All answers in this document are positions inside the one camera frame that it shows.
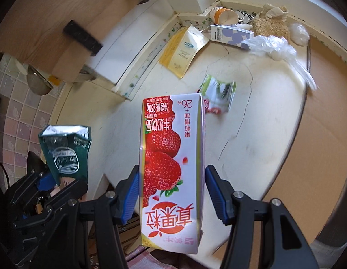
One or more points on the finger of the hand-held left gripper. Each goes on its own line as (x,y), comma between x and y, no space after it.
(45,182)
(69,191)

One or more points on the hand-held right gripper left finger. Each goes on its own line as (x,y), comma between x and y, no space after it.
(128,200)

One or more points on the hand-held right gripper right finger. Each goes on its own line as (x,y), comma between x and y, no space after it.
(217,194)

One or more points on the green milk carton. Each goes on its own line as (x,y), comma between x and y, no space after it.
(67,157)

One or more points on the strawberry milk carton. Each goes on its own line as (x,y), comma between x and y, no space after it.
(167,173)

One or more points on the clear plastic bag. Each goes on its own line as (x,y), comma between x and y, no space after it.
(268,46)

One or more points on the loofah sponge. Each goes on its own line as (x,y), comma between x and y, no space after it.
(270,28)

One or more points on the metal strainer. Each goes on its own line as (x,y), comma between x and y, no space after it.
(39,81)

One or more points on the crumpled green red wrapper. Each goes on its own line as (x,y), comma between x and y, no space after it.
(218,92)

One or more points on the yellow white pouch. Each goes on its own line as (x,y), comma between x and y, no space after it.
(181,50)

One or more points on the white box with blue print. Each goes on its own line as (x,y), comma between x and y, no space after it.
(229,35)

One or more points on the orange white paper cup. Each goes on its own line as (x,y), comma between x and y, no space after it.
(223,15)

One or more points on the black spotted white wrapper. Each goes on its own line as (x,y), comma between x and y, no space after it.
(246,16)

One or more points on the white fluffy plastic wad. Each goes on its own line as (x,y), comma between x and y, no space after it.
(299,33)

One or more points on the beige cloth bag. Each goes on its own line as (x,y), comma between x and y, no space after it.
(274,12)

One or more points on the light wooden wall cabinet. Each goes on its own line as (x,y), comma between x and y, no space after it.
(64,5)

